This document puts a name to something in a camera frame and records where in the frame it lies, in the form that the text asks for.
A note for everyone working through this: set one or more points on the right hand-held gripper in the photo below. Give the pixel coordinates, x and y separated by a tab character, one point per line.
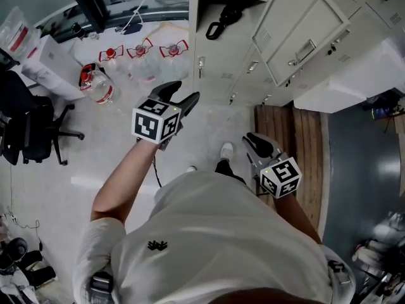
284	173

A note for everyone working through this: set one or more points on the person's black trouser leg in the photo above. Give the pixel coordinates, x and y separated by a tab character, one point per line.
228	171

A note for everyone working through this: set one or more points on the large red-capped water bottle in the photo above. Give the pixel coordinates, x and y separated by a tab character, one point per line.
140	59
174	57
101	89
110	57

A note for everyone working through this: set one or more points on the person's white shoe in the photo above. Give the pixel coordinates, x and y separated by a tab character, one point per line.
191	169
226	150

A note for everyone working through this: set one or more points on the dark blue pouch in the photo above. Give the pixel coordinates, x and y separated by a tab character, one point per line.
133	28

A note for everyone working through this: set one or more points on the black office chair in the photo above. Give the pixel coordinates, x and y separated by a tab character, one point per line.
28	119

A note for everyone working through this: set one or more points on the person's right forearm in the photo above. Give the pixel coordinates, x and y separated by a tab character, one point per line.
295	215

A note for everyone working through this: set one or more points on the grey locker door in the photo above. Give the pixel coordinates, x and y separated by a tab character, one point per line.
300	30

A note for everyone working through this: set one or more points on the black equipment pile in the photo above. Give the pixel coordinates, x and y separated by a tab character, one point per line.
22	261

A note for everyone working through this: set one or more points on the person's left forearm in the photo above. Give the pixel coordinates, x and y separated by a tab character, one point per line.
123	182

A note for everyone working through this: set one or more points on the white cardboard box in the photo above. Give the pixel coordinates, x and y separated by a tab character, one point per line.
53	66

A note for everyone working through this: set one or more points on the white block platform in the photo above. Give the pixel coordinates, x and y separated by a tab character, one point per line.
348	81

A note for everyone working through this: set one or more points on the small black bottle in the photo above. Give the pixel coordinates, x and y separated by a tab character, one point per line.
78	30

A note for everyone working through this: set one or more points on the grey metal locker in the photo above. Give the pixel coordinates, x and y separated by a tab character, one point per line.
228	59

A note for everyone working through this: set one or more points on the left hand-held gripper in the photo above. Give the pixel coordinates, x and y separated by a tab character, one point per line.
148	123

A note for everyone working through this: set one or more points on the cluttered desk items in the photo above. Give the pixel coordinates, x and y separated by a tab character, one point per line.
379	252

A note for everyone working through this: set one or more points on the wooden slatted pallet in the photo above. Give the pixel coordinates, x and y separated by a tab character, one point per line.
300	157

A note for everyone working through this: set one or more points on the person's white t-shirt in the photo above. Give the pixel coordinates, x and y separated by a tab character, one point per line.
221	239

